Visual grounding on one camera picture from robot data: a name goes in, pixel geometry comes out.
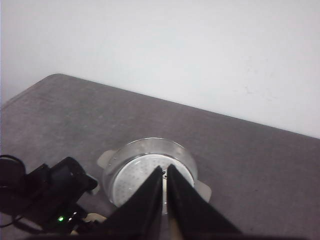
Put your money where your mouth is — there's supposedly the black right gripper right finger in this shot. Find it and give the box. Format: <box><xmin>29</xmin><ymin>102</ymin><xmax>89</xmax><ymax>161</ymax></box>
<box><xmin>166</xmin><ymin>164</ymin><xmax>243</xmax><ymax>240</ymax></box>

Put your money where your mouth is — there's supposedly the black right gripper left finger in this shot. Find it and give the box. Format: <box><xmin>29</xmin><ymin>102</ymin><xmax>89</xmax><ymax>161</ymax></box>
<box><xmin>99</xmin><ymin>166</ymin><xmax>163</xmax><ymax>240</ymax></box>

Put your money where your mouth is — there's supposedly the black second robot arm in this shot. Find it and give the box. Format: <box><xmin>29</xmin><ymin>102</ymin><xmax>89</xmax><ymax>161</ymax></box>
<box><xmin>0</xmin><ymin>155</ymin><xmax>241</xmax><ymax>240</ymax></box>

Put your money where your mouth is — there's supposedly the stainless steel steamer pot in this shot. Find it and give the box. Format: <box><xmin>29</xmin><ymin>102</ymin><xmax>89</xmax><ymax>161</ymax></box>
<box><xmin>97</xmin><ymin>137</ymin><xmax>212</xmax><ymax>215</ymax></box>

